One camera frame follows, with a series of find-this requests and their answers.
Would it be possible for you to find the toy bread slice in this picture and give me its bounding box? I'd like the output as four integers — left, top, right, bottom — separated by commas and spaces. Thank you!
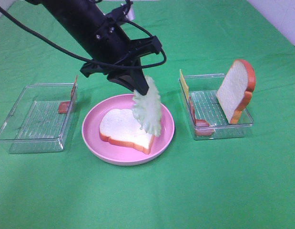
216, 59, 256, 125
99, 109, 154, 155

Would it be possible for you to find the green tablecloth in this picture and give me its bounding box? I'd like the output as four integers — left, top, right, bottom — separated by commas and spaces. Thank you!
0, 0, 295, 229

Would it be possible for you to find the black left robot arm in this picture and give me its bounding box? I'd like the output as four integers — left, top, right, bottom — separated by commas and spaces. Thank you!
29, 0, 162, 95

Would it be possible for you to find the left clear plastic container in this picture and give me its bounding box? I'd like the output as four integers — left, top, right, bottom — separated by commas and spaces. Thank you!
0, 83, 77, 154

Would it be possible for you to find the clear plastic container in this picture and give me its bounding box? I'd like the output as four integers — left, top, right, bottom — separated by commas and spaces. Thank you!
0, 83, 77, 154
179, 73, 254, 140

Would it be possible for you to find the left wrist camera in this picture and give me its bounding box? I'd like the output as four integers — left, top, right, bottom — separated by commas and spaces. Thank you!
121, 0, 135, 21

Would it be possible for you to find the pink round plate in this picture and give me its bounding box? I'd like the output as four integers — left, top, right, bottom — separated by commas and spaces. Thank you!
81, 94, 175, 166

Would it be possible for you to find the toy bacon strip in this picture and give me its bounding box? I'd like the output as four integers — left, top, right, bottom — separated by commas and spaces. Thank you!
188, 96, 215, 136
58, 75, 78, 114

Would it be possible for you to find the right clear plastic container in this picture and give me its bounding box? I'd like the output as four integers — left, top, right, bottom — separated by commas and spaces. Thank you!
179, 73, 254, 140

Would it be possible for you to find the toy lettuce leaf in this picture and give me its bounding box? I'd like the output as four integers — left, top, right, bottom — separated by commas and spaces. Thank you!
132, 76, 162, 137

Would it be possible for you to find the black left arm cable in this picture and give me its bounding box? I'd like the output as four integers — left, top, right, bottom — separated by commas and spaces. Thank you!
0, 3, 167, 70

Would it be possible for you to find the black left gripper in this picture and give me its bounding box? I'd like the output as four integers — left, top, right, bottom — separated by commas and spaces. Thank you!
80, 19, 162, 95

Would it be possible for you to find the yellow toy cheese slice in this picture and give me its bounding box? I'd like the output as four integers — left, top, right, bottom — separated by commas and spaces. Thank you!
179, 69, 189, 101

